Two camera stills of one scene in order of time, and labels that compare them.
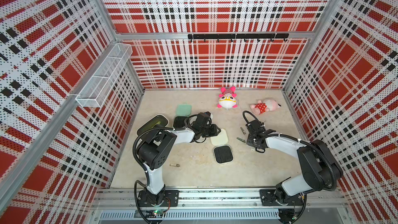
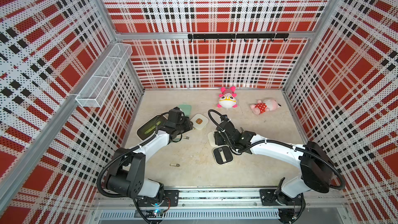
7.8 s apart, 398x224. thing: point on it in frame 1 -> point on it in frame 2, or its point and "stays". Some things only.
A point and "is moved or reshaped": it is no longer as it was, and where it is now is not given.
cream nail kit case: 221,139 is moved or reshaped
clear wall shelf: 92,95 stays
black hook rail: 239,36 stays
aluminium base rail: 119,206 stays
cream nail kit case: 223,154 is moved or reshaped
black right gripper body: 251,141 -> 219,141
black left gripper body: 208,130 -> 183,127
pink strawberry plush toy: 264,106 stays
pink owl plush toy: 227,98 stays
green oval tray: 158,119 stays
